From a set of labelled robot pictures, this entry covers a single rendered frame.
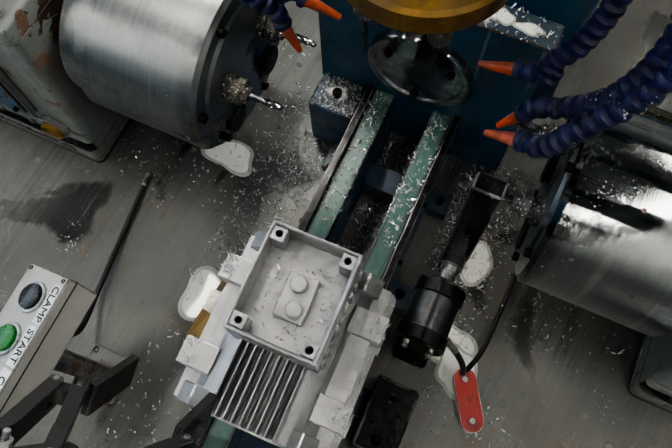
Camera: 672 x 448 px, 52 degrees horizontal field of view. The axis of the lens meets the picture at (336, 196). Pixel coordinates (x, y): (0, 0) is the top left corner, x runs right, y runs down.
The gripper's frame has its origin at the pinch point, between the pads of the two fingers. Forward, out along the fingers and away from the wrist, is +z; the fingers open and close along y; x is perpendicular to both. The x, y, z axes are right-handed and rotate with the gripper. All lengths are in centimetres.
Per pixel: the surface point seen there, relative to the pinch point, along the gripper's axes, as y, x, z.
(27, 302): 21.4, 3.6, 11.8
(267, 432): -9.0, 3.2, 8.6
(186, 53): 17.1, -27.3, 21.6
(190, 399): -0.3, 4.2, 9.5
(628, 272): -36.4, -22.9, 22.5
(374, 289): -12.8, -11.3, 19.3
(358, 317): -12.4, -7.9, 18.4
